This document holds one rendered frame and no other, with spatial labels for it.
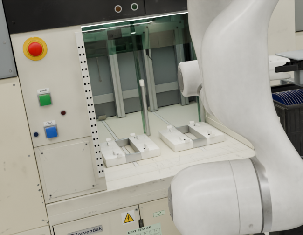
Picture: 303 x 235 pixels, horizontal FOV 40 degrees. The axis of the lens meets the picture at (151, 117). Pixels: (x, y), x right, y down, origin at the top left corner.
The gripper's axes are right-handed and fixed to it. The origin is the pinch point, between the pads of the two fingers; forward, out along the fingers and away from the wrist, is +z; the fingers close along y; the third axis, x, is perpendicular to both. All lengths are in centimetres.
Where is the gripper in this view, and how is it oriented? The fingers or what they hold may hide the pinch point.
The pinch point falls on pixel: (302, 61)
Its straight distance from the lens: 112.9
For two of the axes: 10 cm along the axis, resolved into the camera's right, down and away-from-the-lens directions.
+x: -1.2, -9.6, -2.6
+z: 9.8, -1.6, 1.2
